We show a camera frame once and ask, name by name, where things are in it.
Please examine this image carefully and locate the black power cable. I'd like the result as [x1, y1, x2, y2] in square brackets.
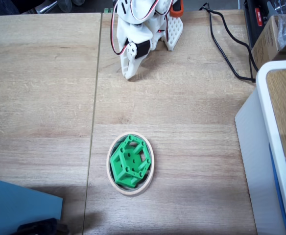
[199, 1, 258, 83]

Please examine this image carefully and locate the black device red label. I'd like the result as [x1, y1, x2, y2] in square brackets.
[242, 0, 281, 49]

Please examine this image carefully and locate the white ribbed container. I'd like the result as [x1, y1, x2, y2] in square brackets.
[235, 60, 286, 235]

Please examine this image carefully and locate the green hexagonal printed component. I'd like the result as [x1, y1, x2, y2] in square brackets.
[109, 134, 151, 188]

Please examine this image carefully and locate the orange black table clamp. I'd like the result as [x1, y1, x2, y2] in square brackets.
[169, 1, 185, 18]

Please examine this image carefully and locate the chrome metal tube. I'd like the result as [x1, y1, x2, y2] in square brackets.
[39, 1, 59, 13]

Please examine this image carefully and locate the beige masking tape roll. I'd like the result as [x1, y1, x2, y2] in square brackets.
[106, 131, 155, 196]

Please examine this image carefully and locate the red white black servo wire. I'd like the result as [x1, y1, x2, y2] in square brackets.
[110, 0, 129, 56]

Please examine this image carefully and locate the blue foam sheet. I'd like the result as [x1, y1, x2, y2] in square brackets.
[0, 177, 63, 235]

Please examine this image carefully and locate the brown cardboard box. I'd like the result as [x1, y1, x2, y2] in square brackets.
[250, 15, 286, 71]

